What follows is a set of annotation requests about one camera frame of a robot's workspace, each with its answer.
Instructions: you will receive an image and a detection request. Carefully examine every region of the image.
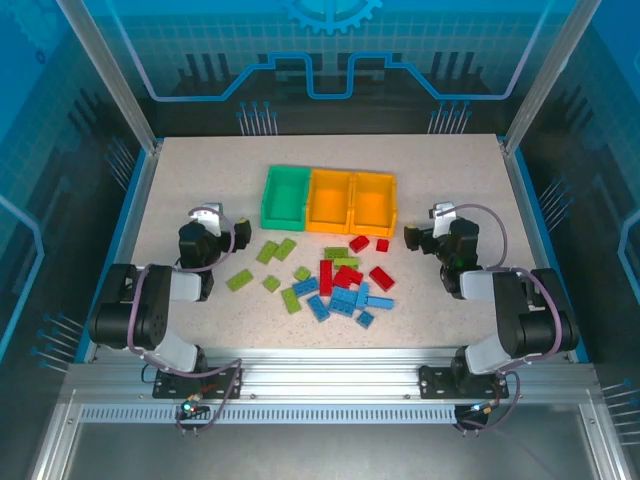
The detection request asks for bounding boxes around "green plastic bin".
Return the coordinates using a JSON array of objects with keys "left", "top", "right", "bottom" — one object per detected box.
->
[{"left": 259, "top": 165, "right": 314, "bottom": 232}]

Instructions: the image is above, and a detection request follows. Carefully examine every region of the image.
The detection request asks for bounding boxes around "yellow-orange plastic bin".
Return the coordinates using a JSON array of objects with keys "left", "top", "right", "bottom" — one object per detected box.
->
[
  {"left": 304, "top": 168, "right": 357, "bottom": 235},
  {"left": 349, "top": 172, "right": 400, "bottom": 238}
]

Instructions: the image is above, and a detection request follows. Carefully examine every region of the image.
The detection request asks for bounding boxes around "black connector with LED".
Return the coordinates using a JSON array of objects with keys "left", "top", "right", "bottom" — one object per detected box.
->
[
  {"left": 174, "top": 394, "right": 211, "bottom": 424},
  {"left": 455, "top": 399, "right": 504, "bottom": 421}
]

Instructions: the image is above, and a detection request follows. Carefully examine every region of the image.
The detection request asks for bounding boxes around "metal tray panel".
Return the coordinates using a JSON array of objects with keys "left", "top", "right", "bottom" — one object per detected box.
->
[{"left": 29, "top": 402, "right": 640, "bottom": 480}]

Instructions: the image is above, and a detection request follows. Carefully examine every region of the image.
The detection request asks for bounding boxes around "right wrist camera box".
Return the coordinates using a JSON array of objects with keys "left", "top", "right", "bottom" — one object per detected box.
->
[{"left": 430, "top": 202, "right": 457, "bottom": 239}]

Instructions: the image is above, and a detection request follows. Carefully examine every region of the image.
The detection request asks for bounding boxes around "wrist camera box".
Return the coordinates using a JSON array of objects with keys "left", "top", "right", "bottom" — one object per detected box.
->
[
  {"left": 193, "top": 202, "right": 223, "bottom": 237},
  {"left": 430, "top": 202, "right": 457, "bottom": 239}
]

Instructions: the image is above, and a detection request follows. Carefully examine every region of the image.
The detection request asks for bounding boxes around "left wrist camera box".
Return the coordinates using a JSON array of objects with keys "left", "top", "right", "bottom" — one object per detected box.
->
[{"left": 193, "top": 202, "right": 223, "bottom": 237}]

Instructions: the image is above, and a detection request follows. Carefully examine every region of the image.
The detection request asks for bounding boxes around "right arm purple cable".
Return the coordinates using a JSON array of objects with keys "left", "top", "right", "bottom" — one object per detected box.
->
[{"left": 434, "top": 203, "right": 574, "bottom": 436}]

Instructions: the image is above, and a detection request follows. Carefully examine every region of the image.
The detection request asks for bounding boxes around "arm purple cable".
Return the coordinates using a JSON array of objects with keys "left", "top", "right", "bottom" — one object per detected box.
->
[
  {"left": 127, "top": 207, "right": 245, "bottom": 436},
  {"left": 434, "top": 203, "right": 574, "bottom": 436}
]

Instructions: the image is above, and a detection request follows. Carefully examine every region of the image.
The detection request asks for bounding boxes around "blue aluminium side rail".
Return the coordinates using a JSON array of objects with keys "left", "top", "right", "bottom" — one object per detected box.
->
[
  {"left": 499, "top": 137, "right": 591, "bottom": 364},
  {"left": 82, "top": 142, "right": 164, "bottom": 364}
]

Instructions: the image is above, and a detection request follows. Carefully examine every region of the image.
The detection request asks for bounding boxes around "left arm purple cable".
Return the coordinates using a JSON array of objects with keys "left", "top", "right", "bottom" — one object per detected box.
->
[{"left": 127, "top": 207, "right": 245, "bottom": 436}]

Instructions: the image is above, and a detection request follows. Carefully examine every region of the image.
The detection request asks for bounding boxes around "aluminium profile rail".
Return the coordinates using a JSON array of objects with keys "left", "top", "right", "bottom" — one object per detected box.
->
[{"left": 64, "top": 348, "right": 601, "bottom": 401}]

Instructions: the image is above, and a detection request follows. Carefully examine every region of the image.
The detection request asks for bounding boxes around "aluminium frame post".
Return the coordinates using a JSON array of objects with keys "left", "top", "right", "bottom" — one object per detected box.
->
[
  {"left": 55, "top": 0, "right": 164, "bottom": 154},
  {"left": 502, "top": 0, "right": 604, "bottom": 154}
]

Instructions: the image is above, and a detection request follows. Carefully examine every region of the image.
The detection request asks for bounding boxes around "slotted grey cable duct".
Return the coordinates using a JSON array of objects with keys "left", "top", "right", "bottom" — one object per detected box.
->
[{"left": 78, "top": 405, "right": 459, "bottom": 425}]

